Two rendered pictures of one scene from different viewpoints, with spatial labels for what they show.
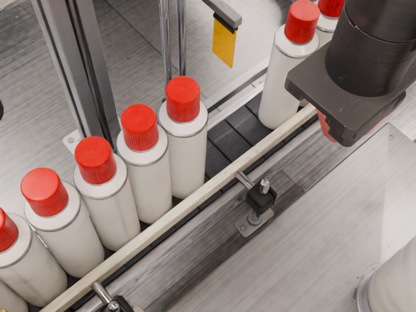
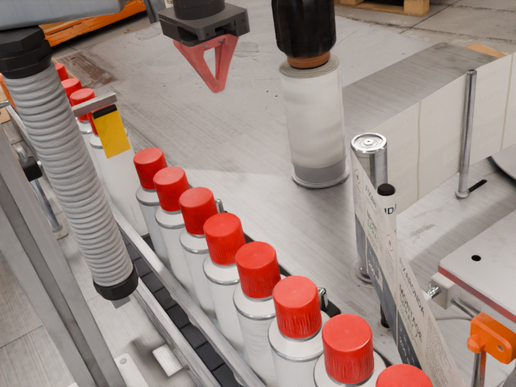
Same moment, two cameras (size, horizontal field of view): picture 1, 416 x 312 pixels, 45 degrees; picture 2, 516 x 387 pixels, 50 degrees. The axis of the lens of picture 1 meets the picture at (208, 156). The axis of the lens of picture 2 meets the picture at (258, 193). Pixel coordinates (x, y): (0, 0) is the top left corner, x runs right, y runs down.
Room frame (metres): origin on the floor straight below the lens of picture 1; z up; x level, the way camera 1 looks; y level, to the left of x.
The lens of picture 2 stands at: (0.04, 0.49, 1.38)
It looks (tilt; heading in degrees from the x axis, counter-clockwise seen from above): 36 degrees down; 287
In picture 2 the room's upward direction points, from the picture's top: 11 degrees counter-clockwise
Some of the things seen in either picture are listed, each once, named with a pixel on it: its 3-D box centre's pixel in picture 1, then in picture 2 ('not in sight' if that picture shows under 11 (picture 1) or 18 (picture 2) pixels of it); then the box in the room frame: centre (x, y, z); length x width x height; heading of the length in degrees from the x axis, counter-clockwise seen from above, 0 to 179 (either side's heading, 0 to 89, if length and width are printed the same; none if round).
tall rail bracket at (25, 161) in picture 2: not in sight; (51, 185); (0.57, -0.16, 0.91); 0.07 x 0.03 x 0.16; 44
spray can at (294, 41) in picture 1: (288, 70); (120, 171); (0.40, -0.09, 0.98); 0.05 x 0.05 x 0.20
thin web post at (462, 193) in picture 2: not in sight; (466, 137); (-0.06, -0.17, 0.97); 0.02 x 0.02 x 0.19
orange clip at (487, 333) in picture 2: not in sight; (489, 341); (-0.02, 0.25, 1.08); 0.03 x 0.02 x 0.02; 134
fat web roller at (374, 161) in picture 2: not in sight; (371, 211); (0.06, -0.01, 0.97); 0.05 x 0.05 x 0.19
